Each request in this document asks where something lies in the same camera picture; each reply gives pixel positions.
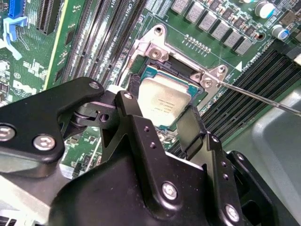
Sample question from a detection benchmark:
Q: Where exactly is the thin metal locking lever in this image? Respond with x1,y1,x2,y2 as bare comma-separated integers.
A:
216,81,301,118

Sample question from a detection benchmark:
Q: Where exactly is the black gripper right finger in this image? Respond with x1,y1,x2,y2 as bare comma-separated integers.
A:
175,105,284,226

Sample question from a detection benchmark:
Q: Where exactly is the silver CPU chip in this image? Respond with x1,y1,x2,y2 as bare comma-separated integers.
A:
137,65,204,131

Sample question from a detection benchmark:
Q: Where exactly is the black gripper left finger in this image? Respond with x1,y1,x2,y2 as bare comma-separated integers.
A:
0,76,181,207

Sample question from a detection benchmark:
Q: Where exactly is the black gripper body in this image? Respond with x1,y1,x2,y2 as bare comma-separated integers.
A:
48,153,222,226

